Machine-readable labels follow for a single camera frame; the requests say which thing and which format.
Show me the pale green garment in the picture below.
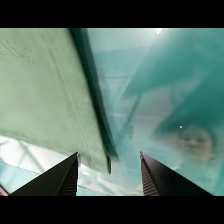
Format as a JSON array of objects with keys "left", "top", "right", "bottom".
[{"left": 0, "top": 28, "right": 119, "bottom": 174}]

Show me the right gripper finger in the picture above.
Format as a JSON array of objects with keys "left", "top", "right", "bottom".
[{"left": 10, "top": 151, "right": 81, "bottom": 197}]

